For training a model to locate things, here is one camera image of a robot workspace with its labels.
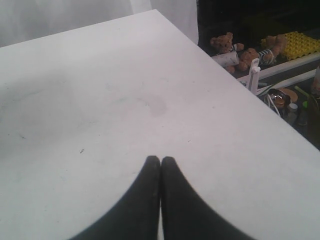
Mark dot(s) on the green marker pen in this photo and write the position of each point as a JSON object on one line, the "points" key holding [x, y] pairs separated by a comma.
{"points": [[297, 88]]}

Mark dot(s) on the white curtain backdrop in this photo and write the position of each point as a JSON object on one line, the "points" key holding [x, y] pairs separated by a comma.
{"points": [[23, 20]]}

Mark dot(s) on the white shelf rack frame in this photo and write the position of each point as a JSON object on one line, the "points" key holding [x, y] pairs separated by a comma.
{"points": [[288, 73]]}

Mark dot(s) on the round wooden disc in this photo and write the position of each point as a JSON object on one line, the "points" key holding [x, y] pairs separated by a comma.
{"points": [[292, 94]]}

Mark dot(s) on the yellow egg tray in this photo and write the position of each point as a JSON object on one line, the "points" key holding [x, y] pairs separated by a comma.
{"points": [[298, 45]]}

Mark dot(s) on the small grey capped jar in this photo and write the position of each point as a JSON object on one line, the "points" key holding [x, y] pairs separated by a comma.
{"points": [[292, 113]]}

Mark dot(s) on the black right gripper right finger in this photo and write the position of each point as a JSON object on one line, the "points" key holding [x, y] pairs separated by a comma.
{"points": [[185, 216]]}

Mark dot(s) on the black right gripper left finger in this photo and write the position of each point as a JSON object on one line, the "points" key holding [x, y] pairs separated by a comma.
{"points": [[136, 215]]}

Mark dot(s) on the brown striped teddy bear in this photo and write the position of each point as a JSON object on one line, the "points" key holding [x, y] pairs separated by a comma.
{"points": [[266, 57]]}

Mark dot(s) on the round metal tin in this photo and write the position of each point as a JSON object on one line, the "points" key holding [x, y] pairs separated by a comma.
{"points": [[279, 99]]}

